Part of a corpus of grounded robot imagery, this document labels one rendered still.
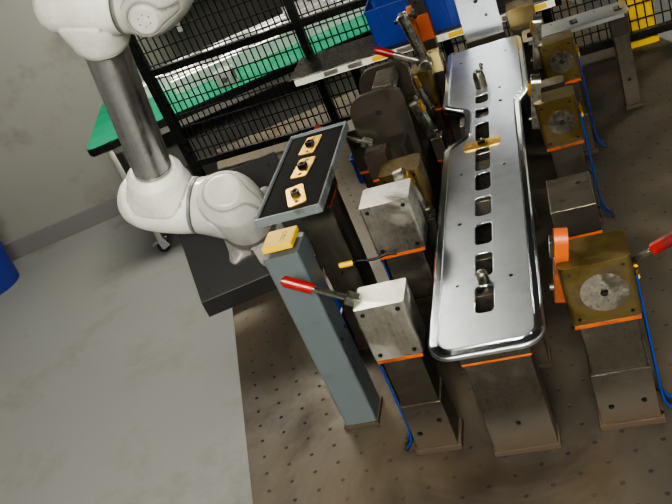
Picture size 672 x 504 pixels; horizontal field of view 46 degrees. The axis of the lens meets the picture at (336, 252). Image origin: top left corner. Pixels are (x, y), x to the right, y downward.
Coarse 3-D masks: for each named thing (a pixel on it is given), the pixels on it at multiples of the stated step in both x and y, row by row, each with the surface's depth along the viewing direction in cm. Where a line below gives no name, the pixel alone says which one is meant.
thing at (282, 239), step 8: (272, 232) 145; (280, 232) 144; (288, 232) 143; (296, 232) 143; (272, 240) 142; (280, 240) 141; (288, 240) 140; (264, 248) 141; (272, 248) 140; (280, 248) 140; (288, 248) 140
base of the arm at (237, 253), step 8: (264, 192) 223; (280, 224) 220; (224, 240) 221; (264, 240) 217; (232, 248) 219; (240, 248) 218; (248, 248) 217; (256, 248) 217; (232, 256) 219; (240, 256) 219; (248, 256) 219; (256, 256) 216; (264, 264) 218
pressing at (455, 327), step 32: (448, 64) 229; (512, 64) 212; (448, 96) 209; (512, 96) 195; (512, 128) 181; (448, 160) 178; (512, 160) 168; (448, 192) 167; (480, 192) 162; (512, 192) 157; (448, 224) 156; (480, 224) 152; (512, 224) 148; (448, 256) 147; (512, 256) 139; (448, 288) 138; (512, 288) 132; (448, 320) 131; (480, 320) 128; (512, 320) 125; (544, 320) 123; (448, 352) 125; (480, 352) 122
